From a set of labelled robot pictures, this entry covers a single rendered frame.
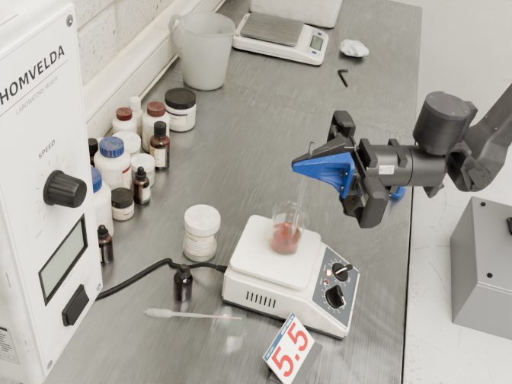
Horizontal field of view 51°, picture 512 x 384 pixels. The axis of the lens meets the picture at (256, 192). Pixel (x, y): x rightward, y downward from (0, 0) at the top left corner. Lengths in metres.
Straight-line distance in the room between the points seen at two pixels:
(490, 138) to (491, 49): 1.43
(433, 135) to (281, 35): 0.91
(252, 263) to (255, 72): 0.75
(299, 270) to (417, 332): 0.22
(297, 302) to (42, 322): 0.55
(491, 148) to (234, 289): 0.41
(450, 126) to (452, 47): 1.47
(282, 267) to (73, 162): 0.57
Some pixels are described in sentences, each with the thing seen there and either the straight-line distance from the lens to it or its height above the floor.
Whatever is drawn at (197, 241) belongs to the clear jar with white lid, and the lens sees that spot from 0.87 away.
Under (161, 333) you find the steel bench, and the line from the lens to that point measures 0.83.
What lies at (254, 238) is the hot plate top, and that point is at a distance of 0.84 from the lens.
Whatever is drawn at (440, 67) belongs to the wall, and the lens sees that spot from 2.21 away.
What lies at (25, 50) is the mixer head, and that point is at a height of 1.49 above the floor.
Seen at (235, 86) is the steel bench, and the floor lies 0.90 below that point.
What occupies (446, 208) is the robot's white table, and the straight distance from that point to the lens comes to 1.15.
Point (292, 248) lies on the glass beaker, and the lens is 0.81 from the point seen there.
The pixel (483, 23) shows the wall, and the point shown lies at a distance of 2.15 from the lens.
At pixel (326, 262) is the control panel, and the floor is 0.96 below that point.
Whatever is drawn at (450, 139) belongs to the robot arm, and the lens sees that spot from 0.73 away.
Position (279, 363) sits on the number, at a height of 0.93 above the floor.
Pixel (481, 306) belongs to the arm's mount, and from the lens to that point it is 0.92.
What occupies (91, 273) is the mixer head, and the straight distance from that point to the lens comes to 0.33.
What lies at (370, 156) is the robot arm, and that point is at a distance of 0.71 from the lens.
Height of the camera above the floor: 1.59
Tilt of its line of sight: 41 degrees down
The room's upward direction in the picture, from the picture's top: 9 degrees clockwise
